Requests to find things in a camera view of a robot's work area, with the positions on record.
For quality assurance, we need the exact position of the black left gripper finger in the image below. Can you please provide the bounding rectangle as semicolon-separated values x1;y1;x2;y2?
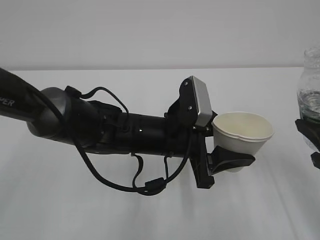
207;146;256;176

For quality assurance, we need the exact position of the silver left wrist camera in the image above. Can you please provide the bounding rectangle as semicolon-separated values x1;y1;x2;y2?
178;75;213;128

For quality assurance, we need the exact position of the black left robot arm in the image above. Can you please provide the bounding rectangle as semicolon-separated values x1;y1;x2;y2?
0;69;255;196

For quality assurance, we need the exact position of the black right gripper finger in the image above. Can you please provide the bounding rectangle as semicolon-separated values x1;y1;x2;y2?
295;119;320;152

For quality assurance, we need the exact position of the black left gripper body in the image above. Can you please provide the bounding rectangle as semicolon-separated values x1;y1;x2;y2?
163;109;218;190

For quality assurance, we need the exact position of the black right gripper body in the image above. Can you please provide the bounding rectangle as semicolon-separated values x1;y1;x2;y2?
310;152;320;168

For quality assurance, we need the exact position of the white paper cup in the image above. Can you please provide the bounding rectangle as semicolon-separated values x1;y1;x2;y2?
211;111;275;173

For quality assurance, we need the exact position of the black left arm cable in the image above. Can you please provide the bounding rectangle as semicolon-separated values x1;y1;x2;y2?
27;84;198;197

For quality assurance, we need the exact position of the clear water bottle green label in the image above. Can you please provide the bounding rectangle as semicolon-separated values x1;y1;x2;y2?
296;46;320;152

